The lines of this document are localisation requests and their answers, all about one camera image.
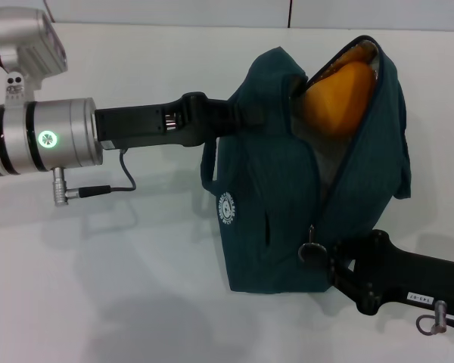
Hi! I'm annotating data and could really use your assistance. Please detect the yellow pear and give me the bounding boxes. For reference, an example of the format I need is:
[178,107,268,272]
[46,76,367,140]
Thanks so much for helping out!
[303,62,375,140]

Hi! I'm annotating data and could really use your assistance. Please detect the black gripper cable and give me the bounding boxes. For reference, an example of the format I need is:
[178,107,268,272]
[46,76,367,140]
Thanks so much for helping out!
[415,299,454,337]
[52,148,138,208]

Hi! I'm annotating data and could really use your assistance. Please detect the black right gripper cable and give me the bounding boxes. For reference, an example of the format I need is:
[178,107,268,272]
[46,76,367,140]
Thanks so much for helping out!
[415,299,454,337]

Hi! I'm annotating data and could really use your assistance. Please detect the dark teal insulated lunch bag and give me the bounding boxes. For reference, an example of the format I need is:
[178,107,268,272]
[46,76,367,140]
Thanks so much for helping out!
[200,36,412,294]

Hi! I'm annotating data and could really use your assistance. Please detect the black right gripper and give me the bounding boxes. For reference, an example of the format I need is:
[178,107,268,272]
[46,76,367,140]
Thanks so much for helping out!
[297,228,454,318]

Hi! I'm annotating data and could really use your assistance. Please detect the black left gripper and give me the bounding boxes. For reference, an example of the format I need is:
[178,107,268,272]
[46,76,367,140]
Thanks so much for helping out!
[94,92,266,151]

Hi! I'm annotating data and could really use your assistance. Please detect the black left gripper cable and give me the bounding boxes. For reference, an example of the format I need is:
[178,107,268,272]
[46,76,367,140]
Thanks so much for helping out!
[52,148,138,208]

